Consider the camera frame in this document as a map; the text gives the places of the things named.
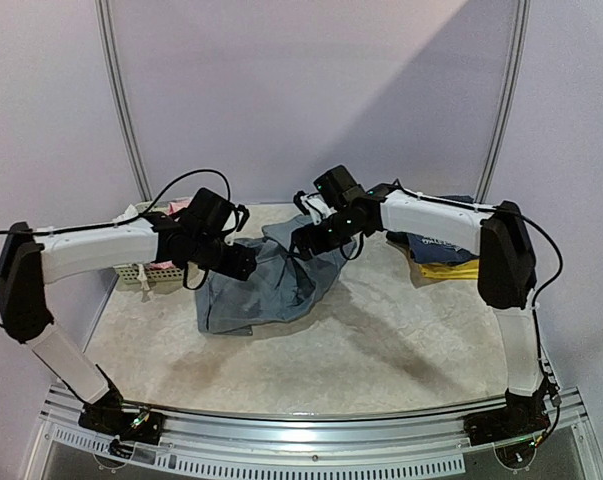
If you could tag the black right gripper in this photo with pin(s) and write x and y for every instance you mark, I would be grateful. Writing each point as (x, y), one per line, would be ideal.
(301, 240)

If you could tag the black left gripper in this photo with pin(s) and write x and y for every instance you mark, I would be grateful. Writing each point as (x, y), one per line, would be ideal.
(239, 264)

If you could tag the grey garment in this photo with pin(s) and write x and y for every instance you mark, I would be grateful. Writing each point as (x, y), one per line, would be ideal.
(282, 289)

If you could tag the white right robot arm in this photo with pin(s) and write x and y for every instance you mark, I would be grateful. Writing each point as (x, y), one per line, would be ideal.
(497, 235)

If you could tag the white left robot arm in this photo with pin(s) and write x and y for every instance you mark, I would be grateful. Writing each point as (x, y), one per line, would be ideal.
(47, 275)

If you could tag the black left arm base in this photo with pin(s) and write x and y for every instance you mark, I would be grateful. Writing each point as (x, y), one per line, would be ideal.
(109, 416)

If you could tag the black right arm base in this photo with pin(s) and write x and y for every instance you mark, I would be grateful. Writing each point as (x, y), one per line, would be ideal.
(520, 417)

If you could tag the beige perforated laundry basket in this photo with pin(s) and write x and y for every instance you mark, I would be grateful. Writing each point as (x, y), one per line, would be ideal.
(142, 274)

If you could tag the pink garment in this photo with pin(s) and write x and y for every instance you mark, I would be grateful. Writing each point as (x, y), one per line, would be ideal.
(173, 207)

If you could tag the yellow folded t-shirt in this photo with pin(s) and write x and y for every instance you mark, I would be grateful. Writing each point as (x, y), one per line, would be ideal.
(464, 271)

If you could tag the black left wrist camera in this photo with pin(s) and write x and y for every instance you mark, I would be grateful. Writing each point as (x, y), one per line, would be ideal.
(210, 214)

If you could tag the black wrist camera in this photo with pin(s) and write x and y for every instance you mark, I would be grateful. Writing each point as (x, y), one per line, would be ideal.
(210, 214)
(336, 190)

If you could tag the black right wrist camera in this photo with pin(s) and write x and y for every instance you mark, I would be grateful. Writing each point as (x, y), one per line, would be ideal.
(336, 190)

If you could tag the aluminium front rail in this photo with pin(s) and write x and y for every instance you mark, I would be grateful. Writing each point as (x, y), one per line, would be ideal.
(427, 444)

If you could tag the left aluminium frame post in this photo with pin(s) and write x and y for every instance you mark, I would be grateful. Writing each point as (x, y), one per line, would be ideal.
(105, 23)

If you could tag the aluminium frame post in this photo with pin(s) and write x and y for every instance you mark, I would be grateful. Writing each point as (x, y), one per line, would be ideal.
(507, 94)
(105, 23)

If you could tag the right aluminium frame post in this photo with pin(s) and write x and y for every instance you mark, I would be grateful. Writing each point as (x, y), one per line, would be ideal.
(507, 94)

